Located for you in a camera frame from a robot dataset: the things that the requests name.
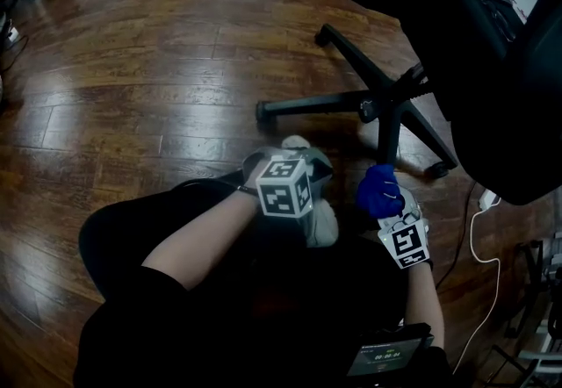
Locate black metal rack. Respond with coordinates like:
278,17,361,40
486,239,562,388

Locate black office chair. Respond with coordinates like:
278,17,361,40
256,0,562,207

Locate person's left forearm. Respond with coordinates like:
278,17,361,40
140,188,264,291

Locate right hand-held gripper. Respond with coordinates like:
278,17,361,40
376,186,434,270

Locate person's right forearm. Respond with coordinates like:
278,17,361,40
406,261,445,350

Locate black cable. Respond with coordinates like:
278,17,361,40
173,170,258,197
0,35,30,71
436,182,478,291

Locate blue cloth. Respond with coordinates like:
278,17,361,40
355,163,405,220

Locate person's white sneaker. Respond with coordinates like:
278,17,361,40
280,134,340,249

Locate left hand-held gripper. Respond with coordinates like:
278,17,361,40
241,147,334,219

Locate black smartphone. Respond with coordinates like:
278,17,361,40
346,322,436,378

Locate white cable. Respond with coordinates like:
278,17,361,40
451,201,501,374

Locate person's black trousers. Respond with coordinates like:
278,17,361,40
78,173,412,334

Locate person's black shirt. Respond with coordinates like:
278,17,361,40
72,265,460,388

